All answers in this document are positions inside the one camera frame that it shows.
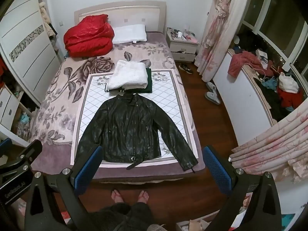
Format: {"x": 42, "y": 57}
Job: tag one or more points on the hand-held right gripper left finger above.
{"x": 87, "y": 170}

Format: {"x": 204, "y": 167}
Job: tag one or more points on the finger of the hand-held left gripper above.
{"x": 26, "y": 152}
{"x": 4, "y": 144}

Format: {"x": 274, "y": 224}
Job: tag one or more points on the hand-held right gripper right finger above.
{"x": 216, "y": 170}

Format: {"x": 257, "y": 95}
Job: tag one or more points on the black leather jacket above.
{"x": 130, "y": 130}

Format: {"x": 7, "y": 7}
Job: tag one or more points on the black clothes heap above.
{"x": 272, "y": 101}

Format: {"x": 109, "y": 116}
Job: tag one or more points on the white drawer unit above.
{"x": 9, "y": 105}

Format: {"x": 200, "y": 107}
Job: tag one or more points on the person's dark fuzzy trousers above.
{"x": 120, "y": 216}

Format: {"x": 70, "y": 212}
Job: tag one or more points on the cardboard box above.
{"x": 192, "y": 225}

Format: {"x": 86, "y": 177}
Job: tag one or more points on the person's right foot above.
{"x": 143, "y": 196}

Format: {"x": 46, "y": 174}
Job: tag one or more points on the loose pink floral curtain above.
{"x": 276, "y": 144}

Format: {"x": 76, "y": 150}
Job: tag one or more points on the white bay window ledge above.
{"x": 238, "y": 105}

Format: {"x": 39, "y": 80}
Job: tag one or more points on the grey slipper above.
{"x": 213, "y": 98}
{"x": 211, "y": 87}

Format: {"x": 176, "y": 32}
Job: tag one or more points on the white quilted floral mat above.
{"x": 168, "y": 101}

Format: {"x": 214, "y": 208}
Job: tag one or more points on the white wardrobe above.
{"x": 28, "y": 53}

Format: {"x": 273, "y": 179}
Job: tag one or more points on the white folded fluffy sweater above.
{"x": 127, "y": 77}

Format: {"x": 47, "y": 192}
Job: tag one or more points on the red garment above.
{"x": 291, "y": 99}

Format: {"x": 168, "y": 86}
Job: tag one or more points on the black sneaker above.
{"x": 185, "y": 68}

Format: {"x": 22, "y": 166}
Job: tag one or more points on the dark green folded garment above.
{"x": 149, "y": 81}

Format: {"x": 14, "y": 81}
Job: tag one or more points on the pink padded jacket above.
{"x": 243, "y": 62}

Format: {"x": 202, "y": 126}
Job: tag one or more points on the white cloth bag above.
{"x": 288, "y": 84}

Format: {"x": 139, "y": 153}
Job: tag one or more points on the white and blue box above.
{"x": 261, "y": 55}

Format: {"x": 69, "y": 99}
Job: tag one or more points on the white nightstand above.
{"x": 182, "y": 48}

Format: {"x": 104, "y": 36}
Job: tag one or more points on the tied pink floral curtain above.
{"x": 216, "y": 41}

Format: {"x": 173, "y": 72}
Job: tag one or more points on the red duvet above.
{"x": 89, "y": 36}

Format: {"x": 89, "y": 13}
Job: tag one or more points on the beige hanging garment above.
{"x": 47, "y": 19}

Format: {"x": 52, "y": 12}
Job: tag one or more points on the pile of small toiletries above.
{"x": 180, "y": 33}

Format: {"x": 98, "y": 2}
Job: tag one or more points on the white pillow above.
{"x": 130, "y": 33}

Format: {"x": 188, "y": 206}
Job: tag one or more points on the window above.
{"x": 276, "y": 16}

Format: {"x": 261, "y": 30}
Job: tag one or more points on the bed with beige headboard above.
{"x": 134, "y": 12}

